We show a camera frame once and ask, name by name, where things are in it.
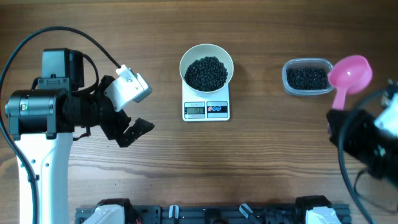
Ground pink plastic measuring scoop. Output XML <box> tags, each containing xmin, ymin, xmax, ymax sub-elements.
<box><xmin>328</xmin><ymin>55</ymin><xmax>373</xmax><ymax>110</ymax></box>

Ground black beans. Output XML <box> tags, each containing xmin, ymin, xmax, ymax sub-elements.
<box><xmin>184</xmin><ymin>56</ymin><xmax>228</xmax><ymax>92</ymax></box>

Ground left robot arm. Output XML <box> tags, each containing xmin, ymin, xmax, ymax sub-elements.
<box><xmin>5</xmin><ymin>49</ymin><xmax>154</xmax><ymax>223</ymax></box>

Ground white digital kitchen scale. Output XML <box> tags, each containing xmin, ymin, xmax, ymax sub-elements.
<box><xmin>182</xmin><ymin>77</ymin><xmax>231</xmax><ymax>122</ymax></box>

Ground white ceramic bowl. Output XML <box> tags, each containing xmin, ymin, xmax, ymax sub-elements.
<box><xmin>179</xmin><ymin>44</ymin><xmax>234</xmax><ymax>80</ymax></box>

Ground clear plastic food container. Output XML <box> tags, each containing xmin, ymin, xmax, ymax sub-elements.
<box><xmin>282</xmin><ymin>58</ymin><xmax>333</xmax><ymax>96</ymax></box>

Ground right black camera cable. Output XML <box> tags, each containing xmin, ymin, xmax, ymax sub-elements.
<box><xmin>337</xmin><ymin>88</ymin><xmax>389</xmax><ymax>224</ymax></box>

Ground black camera cable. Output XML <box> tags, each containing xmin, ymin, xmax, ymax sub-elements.
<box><xmin>0</xmin><ymin>26</ymin><xmax>123</xmax><ymax>224</ymax></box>
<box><xmin>337</xmin><ymin>88</ymin><xmax>389</xmax><ymax>224</ymax></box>

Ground left black camera cable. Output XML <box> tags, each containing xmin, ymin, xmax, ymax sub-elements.
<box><xmin>0</xmin><ymin>26</ymin><xmax>123</xmax><ymax>224</ymax></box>

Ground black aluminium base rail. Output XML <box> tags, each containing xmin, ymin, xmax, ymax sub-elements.
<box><xmin>74</xmin><ymin>203</ymin><xmax>352</xmax><ymax>224</ymax></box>

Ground left grey rail clamp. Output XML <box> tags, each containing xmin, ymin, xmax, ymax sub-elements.
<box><xmin>169</xmin><ymin>205</ymin><xmax>180</xmax><ymax>220</ymax></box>

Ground grey rail clamp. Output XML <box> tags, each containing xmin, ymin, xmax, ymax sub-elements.
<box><xmin>239</xmin><ymin>203</ymin><xmax>253</xmax><ymax>219</ymax></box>
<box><xmin>169</xmin><ymin>205</ymin><xmax>180</xmax><ymax>220</ymax></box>

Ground right grey rail clamp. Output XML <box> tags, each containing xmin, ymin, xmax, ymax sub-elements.
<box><xmin>239</xmin><ymin>203</ymin><xmax>253</xmax><ymax>219</ymax></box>

